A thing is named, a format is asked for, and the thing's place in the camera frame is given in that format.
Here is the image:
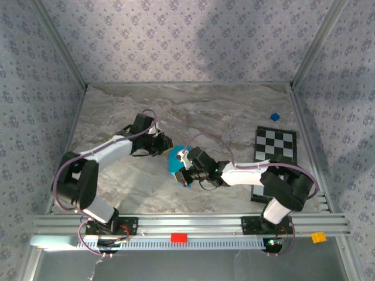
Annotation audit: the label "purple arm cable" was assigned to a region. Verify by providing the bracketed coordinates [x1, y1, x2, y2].
[52, 108, 159, 259]
[181, 133, 320, 258]

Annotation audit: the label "black and white checkerboard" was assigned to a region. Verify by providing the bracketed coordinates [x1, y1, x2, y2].
[250, 125, 299, 205]

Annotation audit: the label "wide aluminium mounting rail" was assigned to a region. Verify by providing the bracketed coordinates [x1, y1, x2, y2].
[32, 213, 352, 238]

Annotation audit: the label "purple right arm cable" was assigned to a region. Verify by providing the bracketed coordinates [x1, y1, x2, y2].
[181, 133, 320, 258]

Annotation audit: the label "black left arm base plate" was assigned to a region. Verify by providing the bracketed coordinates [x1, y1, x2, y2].
[85, 217, 139, 236]

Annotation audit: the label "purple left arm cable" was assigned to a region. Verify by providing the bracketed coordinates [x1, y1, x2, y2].
[52, 108, 159, 259]

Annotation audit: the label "light blue flat bar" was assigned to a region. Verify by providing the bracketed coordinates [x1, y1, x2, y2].
[29, 235, 80, 251]

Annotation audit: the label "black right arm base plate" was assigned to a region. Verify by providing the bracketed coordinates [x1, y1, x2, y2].
[241, 215, 295, 235]

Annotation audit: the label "orange toy brick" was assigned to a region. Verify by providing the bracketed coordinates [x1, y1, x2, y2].
[311, 231, 328, 244]

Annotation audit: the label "slotted cable duct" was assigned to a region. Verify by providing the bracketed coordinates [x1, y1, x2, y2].
[76, 236, 269, 251]

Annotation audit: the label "aluminium table side rail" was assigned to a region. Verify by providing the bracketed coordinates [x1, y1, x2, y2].
[288, 86, 340, 214]
[45, 86, 88, 216]

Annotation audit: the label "aluminium frame post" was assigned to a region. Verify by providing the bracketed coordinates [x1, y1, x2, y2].
[28, 0, 89, 90]
[289, 0, 351, 90]

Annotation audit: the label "small black electronics board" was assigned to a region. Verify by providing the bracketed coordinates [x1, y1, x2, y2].
[262, 237, 285, 254]
[96, 235, 130, 254]

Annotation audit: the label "blue cloth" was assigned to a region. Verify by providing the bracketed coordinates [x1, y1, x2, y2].
[166, 145, 194, 189]

